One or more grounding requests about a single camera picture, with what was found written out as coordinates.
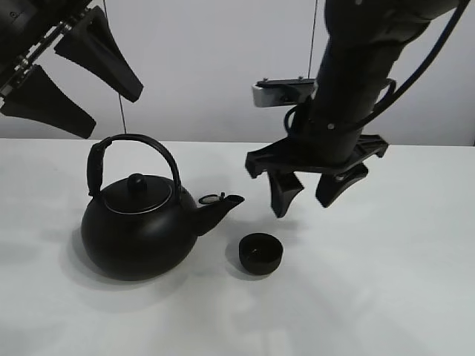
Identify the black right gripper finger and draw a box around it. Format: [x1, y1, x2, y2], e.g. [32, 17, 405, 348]
[315, 163, 369, 208]
[268, 171, 304, 218]

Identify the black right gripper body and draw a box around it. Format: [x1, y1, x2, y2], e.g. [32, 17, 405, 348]
[245, 134, 387, 179]

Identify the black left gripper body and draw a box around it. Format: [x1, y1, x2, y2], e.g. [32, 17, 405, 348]
[1, 1, 97, 97]

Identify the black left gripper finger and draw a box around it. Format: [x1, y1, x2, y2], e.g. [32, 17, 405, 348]
[1, 65, 96, 139]
[54, 6, 143, 102]

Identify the small black teacup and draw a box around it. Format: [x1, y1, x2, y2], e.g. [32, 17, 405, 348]
[238, 233, 284, 276]

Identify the black round teapot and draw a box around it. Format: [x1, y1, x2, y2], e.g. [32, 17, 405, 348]
[81, 133, 245, 281]

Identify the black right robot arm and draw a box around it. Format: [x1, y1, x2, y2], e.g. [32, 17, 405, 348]
[245, 1, 468, 217]

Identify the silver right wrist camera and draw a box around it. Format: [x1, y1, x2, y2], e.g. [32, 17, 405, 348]
[252, 76, 315, 108]

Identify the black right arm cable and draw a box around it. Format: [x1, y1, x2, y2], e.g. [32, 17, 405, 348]
[284, 0, 472, 138]

